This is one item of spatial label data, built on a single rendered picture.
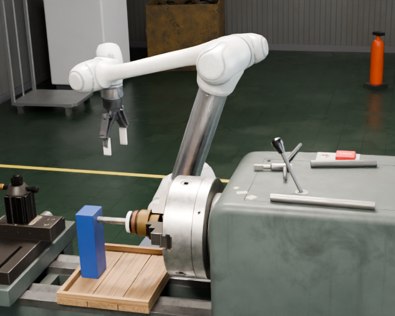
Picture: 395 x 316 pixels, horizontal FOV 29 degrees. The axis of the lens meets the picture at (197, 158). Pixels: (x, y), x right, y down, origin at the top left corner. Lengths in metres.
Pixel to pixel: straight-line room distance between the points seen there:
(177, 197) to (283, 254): 0.37
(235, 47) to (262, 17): 7.86
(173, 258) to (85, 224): 0.34
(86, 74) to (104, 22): 5.58
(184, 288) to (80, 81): 0.82
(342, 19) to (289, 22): 0.70
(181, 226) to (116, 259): 0.47
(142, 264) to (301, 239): 0.70
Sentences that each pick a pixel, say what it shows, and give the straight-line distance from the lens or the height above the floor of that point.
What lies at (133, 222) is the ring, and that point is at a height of 1.10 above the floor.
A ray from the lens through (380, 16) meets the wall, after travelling 10.17.
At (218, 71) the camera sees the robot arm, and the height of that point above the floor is 1.52.
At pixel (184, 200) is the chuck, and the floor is 1.21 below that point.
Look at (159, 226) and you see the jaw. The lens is 2.31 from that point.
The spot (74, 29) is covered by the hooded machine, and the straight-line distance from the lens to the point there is 8.41.
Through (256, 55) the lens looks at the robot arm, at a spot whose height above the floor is 1.53.
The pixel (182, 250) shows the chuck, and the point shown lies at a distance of 2.22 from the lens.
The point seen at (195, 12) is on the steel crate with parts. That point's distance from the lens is 9.03.
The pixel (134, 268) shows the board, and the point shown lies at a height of 0.89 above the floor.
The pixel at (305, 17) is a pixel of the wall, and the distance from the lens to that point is 10.25.
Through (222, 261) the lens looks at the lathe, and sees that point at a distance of 2.13.
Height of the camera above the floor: 2.06
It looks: 19 degrees down
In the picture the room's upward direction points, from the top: 2 degrees counter-clockwise
